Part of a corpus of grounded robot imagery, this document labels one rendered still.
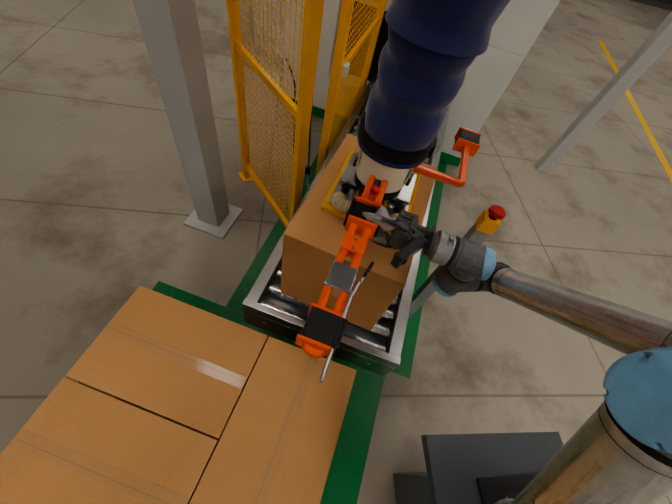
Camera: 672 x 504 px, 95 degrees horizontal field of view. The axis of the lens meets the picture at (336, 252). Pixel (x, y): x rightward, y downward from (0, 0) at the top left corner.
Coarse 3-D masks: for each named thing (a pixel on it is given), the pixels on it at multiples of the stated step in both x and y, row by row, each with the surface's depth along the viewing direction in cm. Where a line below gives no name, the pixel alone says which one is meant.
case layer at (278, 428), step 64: (128, 320) 124; (192, 320) 128; (64, 384) 108; (128, 384) 111; (192, 384) 115; (256, 384) 119; (64, 448) 99; (128, 448) 101; (192, 448) 104; (256, 448) 107; (320, 448) 111
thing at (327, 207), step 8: (352, 152) 119; (352, 160) 115; (344, 168) 113; (336, 184) 107; (344, 184) 104; (328, 192) 105; (344, 192) 104; (352, 192) 106; (328, 200) 103; (328, 208) 101; (344, 216) 100
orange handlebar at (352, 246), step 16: (464, 160) 108; (432, 176) 102; (448, 176) 101; (464, 176) 103; (368, 192) 91; (384, 192) 93; (352, 224) 83; (352, 240) 79; (336, 256) 77; (352, 256) 80; (320, 304) 68; (336, 304) 69; (320, 352) 62
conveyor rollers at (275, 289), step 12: (276, 276) 148; (276, 288) 142; (264, 300) 138; (288, 300) 142; (396, 300) 150; (288, 312) 137; (384, 312) 145; (348, 336) 135; (384, 336) 140; (384, 348) 135
